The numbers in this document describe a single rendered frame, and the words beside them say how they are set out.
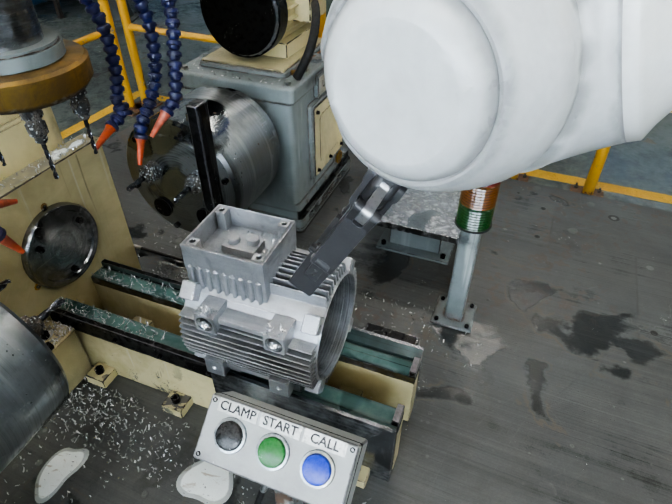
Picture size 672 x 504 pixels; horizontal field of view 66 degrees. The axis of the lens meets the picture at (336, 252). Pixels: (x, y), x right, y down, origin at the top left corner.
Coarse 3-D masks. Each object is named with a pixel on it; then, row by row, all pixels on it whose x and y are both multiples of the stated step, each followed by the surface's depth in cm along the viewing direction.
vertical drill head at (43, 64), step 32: (0, 0) 58; (0, 32) 60; (32, 32) 62; (0, 64) 60; (32, 64) 62; (64, 64) 64; (0, 96) 59; (32, 96) 61; (64, 96) 64; (32, 128) 64; (0, 160) 72
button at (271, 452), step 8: (264, 440) 53; (272, 440) 52; (280, 440) 53; (264, 448) 52; (272, 448) 52; (280, 448) 52; (264, 456) 52; (272, 456) 52; (280, 456) 52; (264, 464) 52; (272, 464) 52; (280, 464) 52
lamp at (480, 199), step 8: (464, 192) 84; (472, 192) 83; (480, 192) 82; (488, 192) 82; (496, 192) 83; (464, 200) 85; (472, 200) 84; (480, 200) 83; (488, 200) 83; (496, 200) 86; (472, 208) 85; (480, 208) 84; (488, 208) 84
